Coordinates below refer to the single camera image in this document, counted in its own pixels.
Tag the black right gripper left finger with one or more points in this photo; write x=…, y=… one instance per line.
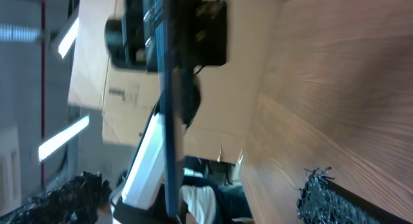
x=76, y=201

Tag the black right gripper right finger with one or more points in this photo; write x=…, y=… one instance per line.
x=323, y=201

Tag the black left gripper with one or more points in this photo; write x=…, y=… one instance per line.
x=154, y=35

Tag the blue Galaxy smartphone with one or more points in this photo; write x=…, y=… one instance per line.
x=169, y=66

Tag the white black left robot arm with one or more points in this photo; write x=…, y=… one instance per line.
x=143, y=191

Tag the person in white shirt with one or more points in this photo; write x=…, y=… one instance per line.
x=210, y=203

